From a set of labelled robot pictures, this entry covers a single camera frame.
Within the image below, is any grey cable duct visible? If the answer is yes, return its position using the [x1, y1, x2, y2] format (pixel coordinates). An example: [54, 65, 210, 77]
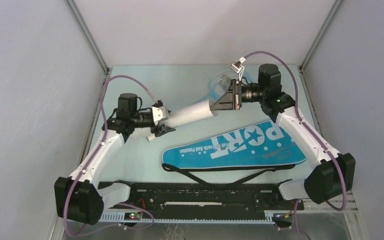
[98, 210, 275, 224]

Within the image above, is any aluminium frame post right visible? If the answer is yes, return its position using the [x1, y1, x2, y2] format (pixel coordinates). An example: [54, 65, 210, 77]
[300, 0, 346, 72]

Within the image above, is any blue racket upper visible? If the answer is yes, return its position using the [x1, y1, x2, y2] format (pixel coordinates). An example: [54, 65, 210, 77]
[208, 69, 238, 101]

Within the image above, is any white shuttlecock tube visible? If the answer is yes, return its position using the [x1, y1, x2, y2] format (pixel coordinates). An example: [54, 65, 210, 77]
[130, 99, 219, 140]

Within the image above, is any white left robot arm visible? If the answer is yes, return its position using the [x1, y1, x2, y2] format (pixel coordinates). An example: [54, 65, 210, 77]
[54, 93, 174, 225]

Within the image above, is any black bag strap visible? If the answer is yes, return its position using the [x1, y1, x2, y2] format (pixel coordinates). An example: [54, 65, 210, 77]
[161, 162, 296, 186]

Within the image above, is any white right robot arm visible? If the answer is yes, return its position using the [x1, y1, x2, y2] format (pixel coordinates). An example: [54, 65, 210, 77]
[210, 63, 356, 211]

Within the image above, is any aluminium frame post left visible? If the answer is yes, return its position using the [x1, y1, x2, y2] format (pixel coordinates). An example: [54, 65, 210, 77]
[64, 0, 110, 75]

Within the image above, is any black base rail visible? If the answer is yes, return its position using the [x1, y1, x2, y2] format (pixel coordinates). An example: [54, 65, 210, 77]
[126, 182, 304, 220]

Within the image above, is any aluminium frame post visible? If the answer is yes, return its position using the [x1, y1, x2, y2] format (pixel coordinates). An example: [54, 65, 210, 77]
[64, 0, 110, 75]
[300, 0, 346, 72]

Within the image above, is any blue racket bag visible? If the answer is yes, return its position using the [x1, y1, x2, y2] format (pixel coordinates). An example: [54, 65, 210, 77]
[162, 120, 306, 171]

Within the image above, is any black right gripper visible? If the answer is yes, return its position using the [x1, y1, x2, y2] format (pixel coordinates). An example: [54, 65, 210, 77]
[210, 79, 266, 111]

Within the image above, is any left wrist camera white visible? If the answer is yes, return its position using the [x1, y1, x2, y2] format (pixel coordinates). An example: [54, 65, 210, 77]
[151, 106, 169, 123]

